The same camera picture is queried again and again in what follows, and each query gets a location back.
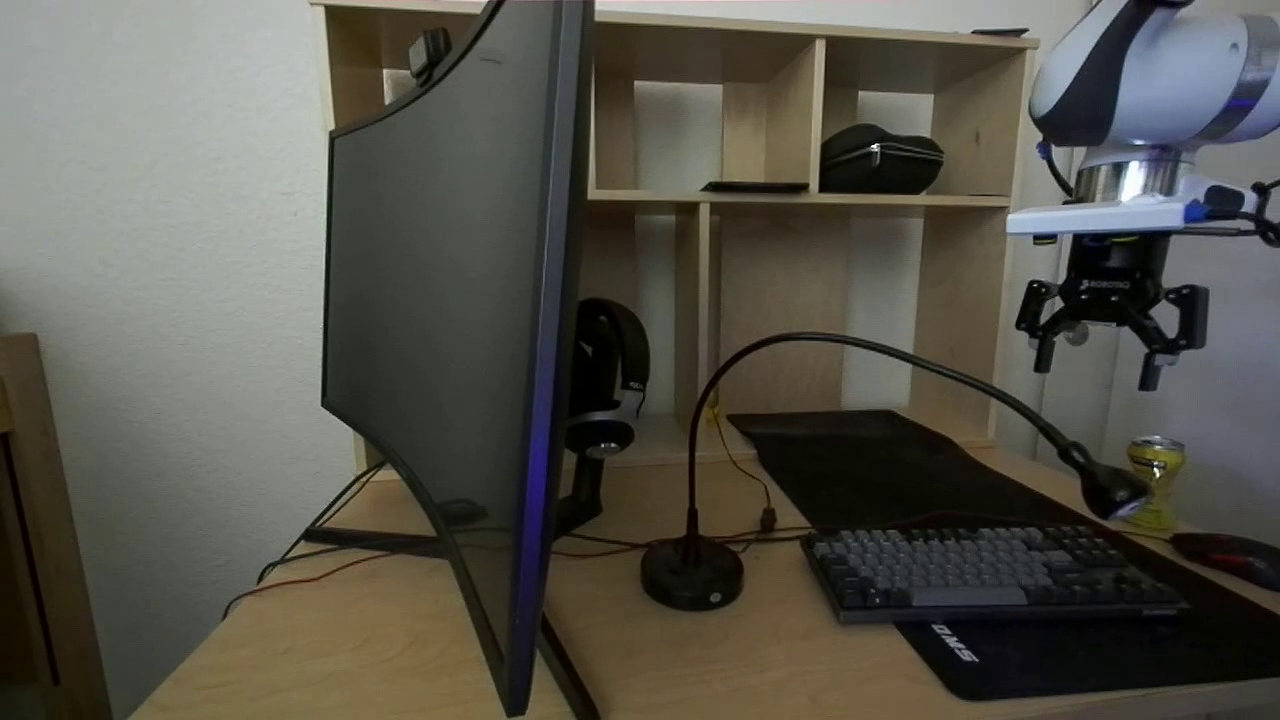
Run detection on wooden desk shelf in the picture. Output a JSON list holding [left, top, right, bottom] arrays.
[[309, 0, 1042, 473]]

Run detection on black headphones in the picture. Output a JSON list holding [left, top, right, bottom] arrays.
[[564, 297, 652, 462]]

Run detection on yellow drink can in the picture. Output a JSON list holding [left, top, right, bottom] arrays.
[[1126, 435, 1188, 532]]

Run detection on yellow cable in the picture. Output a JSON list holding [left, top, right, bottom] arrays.
[[704, 399, 782, 534]]

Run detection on black desk mat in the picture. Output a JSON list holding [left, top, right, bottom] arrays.
[[726, 409, 1280, 703]]

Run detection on black cable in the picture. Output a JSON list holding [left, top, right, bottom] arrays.
[[255, 460, 388, 587]]

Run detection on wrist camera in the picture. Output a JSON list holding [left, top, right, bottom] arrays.
[[1005, 176, 1263, 244]]

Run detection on wooden furniture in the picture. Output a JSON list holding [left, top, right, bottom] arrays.
[[0, 332, 113, 720]]

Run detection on black zip case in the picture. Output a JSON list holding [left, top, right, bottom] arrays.
[[819, 122, 947, 196]]

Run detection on black computer mouse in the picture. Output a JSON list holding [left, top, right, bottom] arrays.
[[1169, 531, 1280, 593]]

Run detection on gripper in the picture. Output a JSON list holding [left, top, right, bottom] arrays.
[[1014, 235, 1212, 394]]

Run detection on grey and black keyboard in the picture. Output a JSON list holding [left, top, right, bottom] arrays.
[[799, 523, 1192, 627]]

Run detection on black gooseneck microphone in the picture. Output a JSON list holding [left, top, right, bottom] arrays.
[[640, 331, 1153, 613]]

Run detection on black webcam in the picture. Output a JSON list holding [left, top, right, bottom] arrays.
[[407, 27, 454, 83]]

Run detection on curved black monitor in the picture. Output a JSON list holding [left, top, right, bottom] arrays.
[[300, 0, 603, 720]]

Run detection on red cable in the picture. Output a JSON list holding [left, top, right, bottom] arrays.
[[221, 527, 813, 620]]

